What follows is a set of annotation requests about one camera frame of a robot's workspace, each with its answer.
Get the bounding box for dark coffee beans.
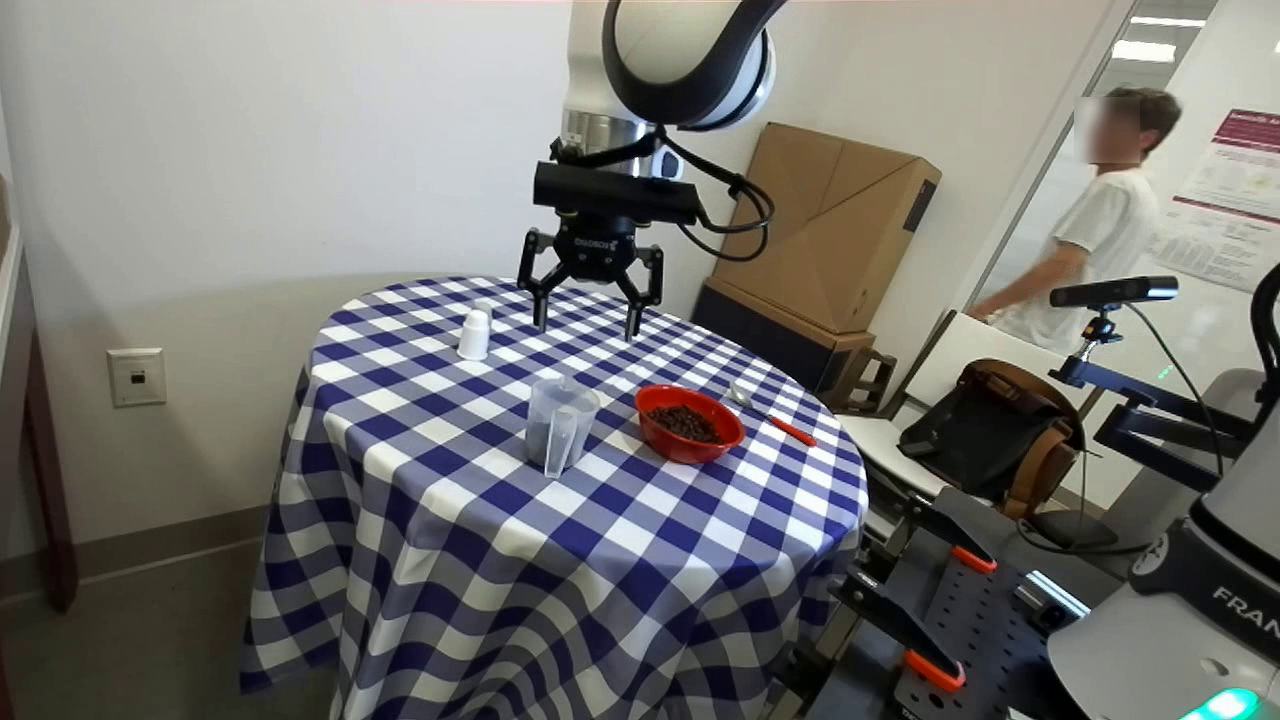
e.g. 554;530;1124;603
651;405;723;444

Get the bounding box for metal glass wall frame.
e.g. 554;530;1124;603
965;0;1137;311

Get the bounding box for orange clamp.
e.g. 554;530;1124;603
949;541;1001;580
902;647;973;699

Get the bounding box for clear plastic measuring jug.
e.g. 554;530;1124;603
519;370;607;480

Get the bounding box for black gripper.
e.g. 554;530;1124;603
516;210;667;338

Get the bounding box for white maroon paper poster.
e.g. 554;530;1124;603
1144;102;1280;295

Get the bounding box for red handled metal spoon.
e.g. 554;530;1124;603
723;375;820;453

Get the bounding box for white shaker bottle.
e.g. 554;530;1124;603
452;301;496;366

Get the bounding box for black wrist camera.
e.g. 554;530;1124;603
533;155;708;226

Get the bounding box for flat folded cardboard box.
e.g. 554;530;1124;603
700;119;946;357

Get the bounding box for brown leather bag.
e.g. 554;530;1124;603
895;357;1091;521

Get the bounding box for white wall outlet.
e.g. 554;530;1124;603
104;342;173;413

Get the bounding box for standing person white shirt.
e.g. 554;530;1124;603
965;83;1190;352

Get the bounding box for red plastic bowl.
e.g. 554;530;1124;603
630;378;753;468

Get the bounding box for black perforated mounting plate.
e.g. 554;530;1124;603
795;485;1137;720

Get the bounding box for blue white checkered tablecloth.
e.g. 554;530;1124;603
237;271;872;720

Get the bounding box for dark wooden door edge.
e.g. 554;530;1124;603
0;173;82;616

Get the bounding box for black camera on stand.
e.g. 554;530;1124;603
1048;271;1258;463

